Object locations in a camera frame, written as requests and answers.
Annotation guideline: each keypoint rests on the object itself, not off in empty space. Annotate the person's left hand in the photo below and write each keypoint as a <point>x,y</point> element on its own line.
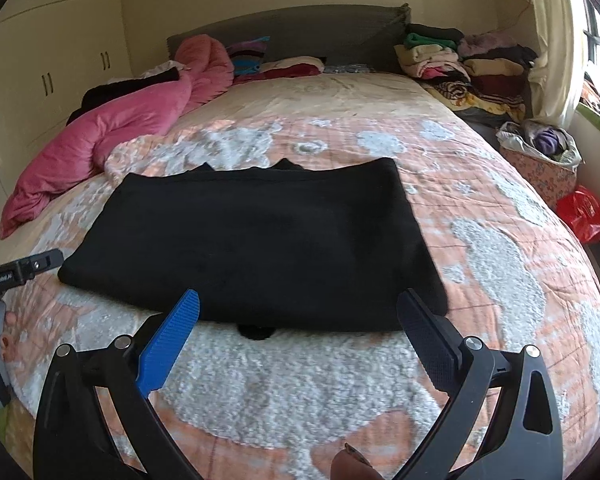
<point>16,340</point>

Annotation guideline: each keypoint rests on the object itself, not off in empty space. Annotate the grey upholstered headboard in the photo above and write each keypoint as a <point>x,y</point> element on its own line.
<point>305,30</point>

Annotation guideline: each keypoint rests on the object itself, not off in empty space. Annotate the floral storage box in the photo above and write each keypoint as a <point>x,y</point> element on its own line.
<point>545,180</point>

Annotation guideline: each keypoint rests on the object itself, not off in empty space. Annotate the floral quilted bedspread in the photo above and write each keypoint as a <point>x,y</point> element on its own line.
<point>330,400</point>

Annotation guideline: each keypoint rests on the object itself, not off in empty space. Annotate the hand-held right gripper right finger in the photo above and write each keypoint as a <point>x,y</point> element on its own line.
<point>430,342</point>

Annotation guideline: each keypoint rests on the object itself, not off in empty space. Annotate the pile of folded clothes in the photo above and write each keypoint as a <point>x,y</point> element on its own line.
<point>460,67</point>

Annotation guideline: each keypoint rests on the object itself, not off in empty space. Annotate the red plastic bag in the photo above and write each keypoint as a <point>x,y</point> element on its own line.
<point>582,215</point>

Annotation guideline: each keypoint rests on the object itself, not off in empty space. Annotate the cream curtain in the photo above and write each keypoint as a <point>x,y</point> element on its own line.
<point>555,50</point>

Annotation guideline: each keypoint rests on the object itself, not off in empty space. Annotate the red and cream cloth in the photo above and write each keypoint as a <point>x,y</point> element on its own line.
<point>290,67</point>

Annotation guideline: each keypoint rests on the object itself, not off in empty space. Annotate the black cloth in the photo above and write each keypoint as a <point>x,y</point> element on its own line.
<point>95,97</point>

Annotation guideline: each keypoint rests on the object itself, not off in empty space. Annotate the cream built-in wardrobe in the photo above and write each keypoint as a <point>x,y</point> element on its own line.
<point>45,60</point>

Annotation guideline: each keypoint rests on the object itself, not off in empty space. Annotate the pink comforter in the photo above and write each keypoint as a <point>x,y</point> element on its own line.
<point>105,130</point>

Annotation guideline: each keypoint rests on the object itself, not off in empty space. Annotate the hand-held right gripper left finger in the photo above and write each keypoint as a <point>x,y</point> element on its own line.
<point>172,340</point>

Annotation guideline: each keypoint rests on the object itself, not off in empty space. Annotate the person's right hand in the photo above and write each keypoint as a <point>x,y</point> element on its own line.
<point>352,466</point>

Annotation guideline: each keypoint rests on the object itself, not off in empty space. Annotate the striped pillow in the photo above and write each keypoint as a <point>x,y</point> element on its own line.
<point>247,57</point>

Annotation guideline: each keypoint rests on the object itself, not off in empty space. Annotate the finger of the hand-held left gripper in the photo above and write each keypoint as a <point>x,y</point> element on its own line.
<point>45,260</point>

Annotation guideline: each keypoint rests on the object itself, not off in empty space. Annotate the blue patterned cloth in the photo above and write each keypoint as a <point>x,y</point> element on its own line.
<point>347,68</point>

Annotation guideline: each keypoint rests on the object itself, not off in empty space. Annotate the white cloth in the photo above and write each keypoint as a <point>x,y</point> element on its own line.
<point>160,67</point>

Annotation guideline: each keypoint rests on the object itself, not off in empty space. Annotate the black sweater with orange patches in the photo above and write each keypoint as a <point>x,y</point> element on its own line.
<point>255,240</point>

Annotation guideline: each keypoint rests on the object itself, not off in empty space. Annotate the purple cloth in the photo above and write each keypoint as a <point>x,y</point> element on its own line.
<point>552,141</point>

